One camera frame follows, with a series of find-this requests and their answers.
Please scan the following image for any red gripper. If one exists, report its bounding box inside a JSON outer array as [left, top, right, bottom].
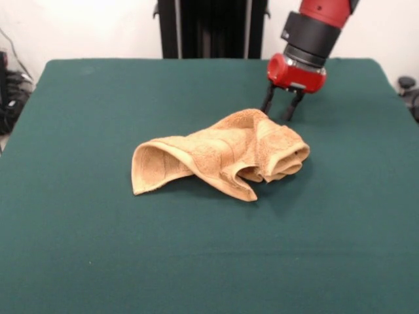
[[261, 53, 327, 122]]

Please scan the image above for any tan terry towel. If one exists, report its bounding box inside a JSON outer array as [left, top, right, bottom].
[[132, 109, 310, 202]]

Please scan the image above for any dark green table cloth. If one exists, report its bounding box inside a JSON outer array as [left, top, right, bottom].
[[0, 58, 419, 314]]

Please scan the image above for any black equipment pile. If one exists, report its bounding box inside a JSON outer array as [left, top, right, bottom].
[[0, 50, 35, 135]]

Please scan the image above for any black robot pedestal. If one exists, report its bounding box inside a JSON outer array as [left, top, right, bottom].
[[152, 0, 272, 60]]

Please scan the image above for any dark pedestal leg with knob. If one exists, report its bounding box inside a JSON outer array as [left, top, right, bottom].
[[397, 76, 419, 124]]

